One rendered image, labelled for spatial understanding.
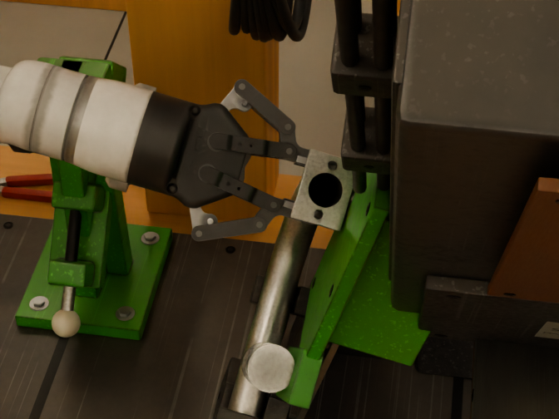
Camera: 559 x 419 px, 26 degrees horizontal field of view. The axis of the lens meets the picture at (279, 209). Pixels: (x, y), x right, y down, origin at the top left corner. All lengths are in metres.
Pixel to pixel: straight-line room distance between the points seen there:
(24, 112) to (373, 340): 0.31
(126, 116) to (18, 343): 0.39
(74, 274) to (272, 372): 0.29
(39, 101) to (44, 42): 2.30
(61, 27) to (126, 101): 2.36
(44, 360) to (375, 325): 0.42
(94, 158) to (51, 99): 0.05
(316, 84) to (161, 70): 1.79
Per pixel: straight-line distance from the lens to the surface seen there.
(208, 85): 1.25
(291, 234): 1.05
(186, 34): 1.22
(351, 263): 0.86
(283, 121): 0.95
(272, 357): 0.96
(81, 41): 3.22
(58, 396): 1.20
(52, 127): 0.93
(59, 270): 1.18
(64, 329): 1.19
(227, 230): 0.94
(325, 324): 0.91
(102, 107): 0.92
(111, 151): 0.92
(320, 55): 3.13
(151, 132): 0.92
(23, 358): 1.24
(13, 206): 1.43
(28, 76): 0.94
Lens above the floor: 1.83
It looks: 43 degrees down
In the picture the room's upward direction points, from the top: straight up
